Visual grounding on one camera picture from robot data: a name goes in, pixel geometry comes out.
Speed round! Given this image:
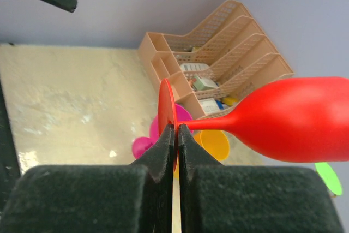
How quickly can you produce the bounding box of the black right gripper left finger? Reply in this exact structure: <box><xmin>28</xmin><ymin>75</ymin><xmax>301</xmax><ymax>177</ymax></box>
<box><xmin>1</xmin><ymin>124</ymin><xmax>175</xmax><ymax>232</ymax></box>

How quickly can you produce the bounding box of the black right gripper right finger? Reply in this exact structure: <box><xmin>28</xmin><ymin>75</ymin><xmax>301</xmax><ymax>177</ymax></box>
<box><xmin>178</xmin><ymin>124</ymin><xmax>344</xmax><ymax>232</ymax></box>

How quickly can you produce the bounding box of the magenta plastic wine glass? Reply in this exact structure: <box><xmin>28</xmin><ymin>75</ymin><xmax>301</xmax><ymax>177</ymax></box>
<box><xmin>131</xmin><ymin>104</ymin><xmax>192</xmax><ymax>159</ymax></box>

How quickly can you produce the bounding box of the yellow plastic wine glass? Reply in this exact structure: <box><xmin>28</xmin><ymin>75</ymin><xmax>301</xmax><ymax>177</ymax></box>
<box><xmin>190</xmin><ymin>129</ymin><xmax>230</xmax><ymax>161</ymax></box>

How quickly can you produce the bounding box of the red plastic wine glass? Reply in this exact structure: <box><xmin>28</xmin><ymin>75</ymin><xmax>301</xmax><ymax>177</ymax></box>
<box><xmin>158</xmin><ymin>76</ymin><xmax>348</xmax><ymax>172</ymax></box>

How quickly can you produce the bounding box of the green plastic wine glass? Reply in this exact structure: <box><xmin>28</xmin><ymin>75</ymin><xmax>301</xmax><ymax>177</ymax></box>
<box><xmin>315</xmin><ymin>162</ymin><xmax>343</xmax><ymax>196</ymax></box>

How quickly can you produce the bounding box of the white box with red logo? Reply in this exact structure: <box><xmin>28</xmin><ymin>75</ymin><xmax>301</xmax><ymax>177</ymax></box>
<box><xmin>198</xmin><ymin>98</ymin><xmax>221</xmax><ymax>115</ymax></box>

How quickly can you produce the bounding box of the yellow object in organizer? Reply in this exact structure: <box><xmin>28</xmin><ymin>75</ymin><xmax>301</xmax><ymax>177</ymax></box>
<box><xmin>221</xmin><ymin>97</ymin><xmax>238</xmax><ymax>106</ymax></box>

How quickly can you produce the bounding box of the green white small box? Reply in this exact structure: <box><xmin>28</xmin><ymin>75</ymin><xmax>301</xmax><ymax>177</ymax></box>
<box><xmin>191</xmin><ymin>75</ymin><xmax>218</xmax><ymax>91</ymax></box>

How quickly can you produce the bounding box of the white blister pack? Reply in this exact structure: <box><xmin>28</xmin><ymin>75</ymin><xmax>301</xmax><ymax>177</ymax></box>
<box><xmin>180</xmin><ymin>63</ymin><xmax>209</xmax><ymax>72</ymax></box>

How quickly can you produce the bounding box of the pink plastic file organizer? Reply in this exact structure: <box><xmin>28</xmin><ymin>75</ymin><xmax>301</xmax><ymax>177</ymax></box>
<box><xmin>137</xmin><ymin>0</ymin><xmax>294</xmax><ymax>119</ymax></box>

